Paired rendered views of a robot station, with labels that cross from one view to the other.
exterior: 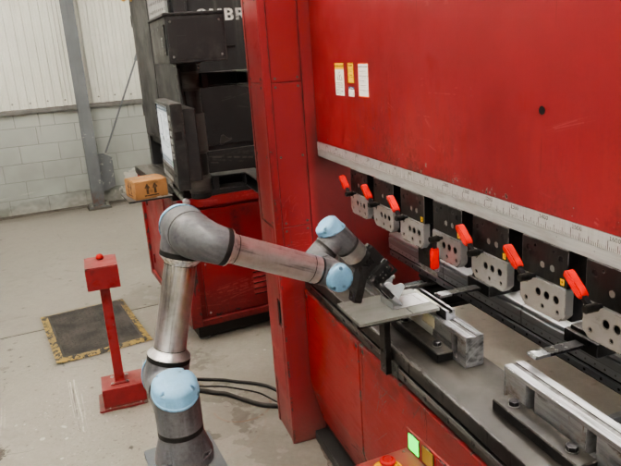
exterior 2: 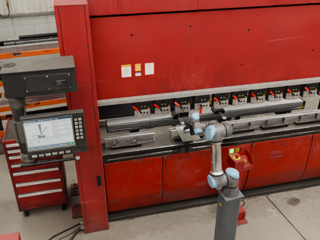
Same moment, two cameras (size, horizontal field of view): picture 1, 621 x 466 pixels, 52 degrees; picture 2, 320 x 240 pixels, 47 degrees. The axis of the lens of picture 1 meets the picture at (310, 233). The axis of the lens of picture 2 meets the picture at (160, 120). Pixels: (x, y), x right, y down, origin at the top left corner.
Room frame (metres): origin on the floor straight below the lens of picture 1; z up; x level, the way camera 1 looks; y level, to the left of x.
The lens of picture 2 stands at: (1.84, 2.90, 2.89)
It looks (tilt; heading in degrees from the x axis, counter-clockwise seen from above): 29 degrees down; 275
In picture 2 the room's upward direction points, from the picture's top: straight up
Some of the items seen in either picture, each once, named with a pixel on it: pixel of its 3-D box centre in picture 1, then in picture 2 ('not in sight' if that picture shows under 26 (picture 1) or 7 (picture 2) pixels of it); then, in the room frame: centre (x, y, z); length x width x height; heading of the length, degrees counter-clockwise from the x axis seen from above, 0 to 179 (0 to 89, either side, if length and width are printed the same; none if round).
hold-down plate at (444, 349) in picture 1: (420, 337); (188, 137); (1.81, -0.32, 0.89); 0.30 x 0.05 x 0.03; 19
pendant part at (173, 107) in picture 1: (179, 141); (55, 132); (2.83, 0.55, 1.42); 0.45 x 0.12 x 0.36; 19
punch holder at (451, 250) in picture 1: (458, 231); (201, 101); (1.70, -0.41, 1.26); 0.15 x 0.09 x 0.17; 19
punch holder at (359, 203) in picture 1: (369, 192); (141, 107); (2.27, -0.22, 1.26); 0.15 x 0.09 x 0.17; 19
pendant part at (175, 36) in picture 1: (194, 114); (46, 115); (2.91, 0.48, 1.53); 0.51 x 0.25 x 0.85; 19
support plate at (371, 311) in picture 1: (387, 306); (187, 133); (1.82, -0.22, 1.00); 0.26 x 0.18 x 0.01; 109
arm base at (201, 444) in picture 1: (182, 441); (230, 187); (1.44, 0.37, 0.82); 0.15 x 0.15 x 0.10
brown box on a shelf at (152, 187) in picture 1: (145, 186); not in sight; (3.80, 0.98, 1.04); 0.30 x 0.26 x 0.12; 24
